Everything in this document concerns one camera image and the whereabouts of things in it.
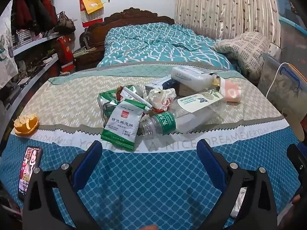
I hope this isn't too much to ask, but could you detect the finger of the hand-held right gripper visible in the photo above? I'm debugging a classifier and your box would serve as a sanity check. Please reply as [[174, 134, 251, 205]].
[[286, 143, 307, 175]]

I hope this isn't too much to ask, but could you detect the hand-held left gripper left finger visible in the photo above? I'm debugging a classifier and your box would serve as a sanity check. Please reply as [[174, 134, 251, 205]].
[[22, 140, 103, 230]]

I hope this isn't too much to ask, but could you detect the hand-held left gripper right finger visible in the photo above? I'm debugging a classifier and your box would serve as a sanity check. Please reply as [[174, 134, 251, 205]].
[[197, 139, 285, 230]]

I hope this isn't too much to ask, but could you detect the green and white snack packet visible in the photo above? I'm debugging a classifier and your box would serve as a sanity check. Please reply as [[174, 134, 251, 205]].
[[101, 99, 147, 152]]

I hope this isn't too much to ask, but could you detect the clear bottle with green label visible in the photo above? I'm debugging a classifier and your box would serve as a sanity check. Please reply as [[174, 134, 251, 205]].
[[139, 105, 226, 137]]

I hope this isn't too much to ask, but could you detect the clear bottle with leaf label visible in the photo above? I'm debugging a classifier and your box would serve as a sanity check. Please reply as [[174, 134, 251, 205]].
[[173, 89, 228, 125]]

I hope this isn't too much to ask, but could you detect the green foil packet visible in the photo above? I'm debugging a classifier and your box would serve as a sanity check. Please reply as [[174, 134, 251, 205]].
[[97, 89, 125, 125]]

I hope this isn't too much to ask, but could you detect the orange peel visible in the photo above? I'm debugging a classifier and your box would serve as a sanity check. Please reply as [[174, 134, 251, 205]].
[[14, 115, 40, 136]]

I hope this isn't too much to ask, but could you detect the pink white packet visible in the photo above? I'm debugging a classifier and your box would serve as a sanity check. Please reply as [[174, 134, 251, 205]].
[[220, 80, 242, 104]]

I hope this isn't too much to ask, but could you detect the brown box with yellow end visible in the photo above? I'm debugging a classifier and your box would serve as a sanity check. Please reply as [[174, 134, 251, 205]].
[[177, 75, 222, 97]]

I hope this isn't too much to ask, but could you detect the torn silver striped wrapper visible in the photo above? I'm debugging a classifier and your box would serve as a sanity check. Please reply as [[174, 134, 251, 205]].
[[116, 85, 154, 109]]

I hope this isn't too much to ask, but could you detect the white paper wrapper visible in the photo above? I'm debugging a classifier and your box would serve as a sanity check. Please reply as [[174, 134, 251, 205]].
[[147, 88, 178, 113]]

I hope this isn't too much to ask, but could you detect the white lotion bottle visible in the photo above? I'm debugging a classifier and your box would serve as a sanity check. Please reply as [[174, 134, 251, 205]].
[[171, 67, 214, 90]]

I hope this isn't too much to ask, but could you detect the blue and white box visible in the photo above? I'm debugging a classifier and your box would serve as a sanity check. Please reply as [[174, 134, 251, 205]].
[[145, 76, 179, 91]]

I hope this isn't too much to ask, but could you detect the black smartphone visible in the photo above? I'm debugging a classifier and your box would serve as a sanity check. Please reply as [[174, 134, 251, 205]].
[[18, 146, 43, 200]]

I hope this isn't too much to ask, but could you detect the blue and beige bedspread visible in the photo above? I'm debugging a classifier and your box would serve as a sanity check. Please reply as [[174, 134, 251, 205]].
[[0, 63, 303, 230]]

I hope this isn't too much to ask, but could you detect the clear storage box blue latch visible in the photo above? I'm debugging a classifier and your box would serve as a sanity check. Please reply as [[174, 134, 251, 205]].
[[258, 53, 307, 115]]

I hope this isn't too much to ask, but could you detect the red bag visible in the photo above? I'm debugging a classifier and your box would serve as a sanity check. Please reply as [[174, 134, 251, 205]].
[[58, 36, 75, 73]]

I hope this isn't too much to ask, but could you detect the stack of books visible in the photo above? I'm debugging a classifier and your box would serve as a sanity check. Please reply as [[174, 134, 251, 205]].
[[73, 47, 96, 58]]

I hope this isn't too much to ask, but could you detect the patterned grey pillow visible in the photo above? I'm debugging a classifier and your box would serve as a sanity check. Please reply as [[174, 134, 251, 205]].
[[213, 32, 270, 77]]

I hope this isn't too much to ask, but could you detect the clear storage box blue lid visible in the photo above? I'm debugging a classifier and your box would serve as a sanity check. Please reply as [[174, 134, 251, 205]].
[[278, 17, 307, 60]]

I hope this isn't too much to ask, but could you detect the carved wooden headboard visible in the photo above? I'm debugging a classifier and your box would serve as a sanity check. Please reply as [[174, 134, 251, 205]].
[[79, 8, 175, 71]]

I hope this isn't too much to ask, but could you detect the teal patterned quilt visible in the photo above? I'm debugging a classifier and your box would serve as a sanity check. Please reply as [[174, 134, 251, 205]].
[[97, 23, 237, 71]]

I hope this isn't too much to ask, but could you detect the grey metal shelf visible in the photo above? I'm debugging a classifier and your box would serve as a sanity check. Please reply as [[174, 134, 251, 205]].
[[0, 29, 75, 120]]

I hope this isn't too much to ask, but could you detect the white cloth with plant print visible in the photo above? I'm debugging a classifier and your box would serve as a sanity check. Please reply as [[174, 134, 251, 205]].
[[0, 0, 18, 87]]

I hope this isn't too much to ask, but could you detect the brown handbag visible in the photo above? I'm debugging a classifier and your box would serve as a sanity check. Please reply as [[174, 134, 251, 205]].
[[54, 11, 76, 33]]

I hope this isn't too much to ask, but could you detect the houndstooth box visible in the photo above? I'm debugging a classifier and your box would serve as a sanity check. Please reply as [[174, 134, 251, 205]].
[[12, 29, 32, 49]]

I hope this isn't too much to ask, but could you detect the leaf print curtain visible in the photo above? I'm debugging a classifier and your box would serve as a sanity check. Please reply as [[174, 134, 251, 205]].
[[175, 0, 281, 41]]

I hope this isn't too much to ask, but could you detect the pile of dark red clothes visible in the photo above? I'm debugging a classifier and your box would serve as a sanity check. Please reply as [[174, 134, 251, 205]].
[[12, 0, 57, 33]]

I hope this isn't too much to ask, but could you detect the white cable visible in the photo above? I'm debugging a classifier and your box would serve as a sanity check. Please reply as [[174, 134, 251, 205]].
[[267, 62, 292, 97]]

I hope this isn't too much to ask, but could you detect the red and yellow wall calendar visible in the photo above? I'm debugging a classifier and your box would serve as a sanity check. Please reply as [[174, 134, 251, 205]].
[[79, 0, 104, 28]]

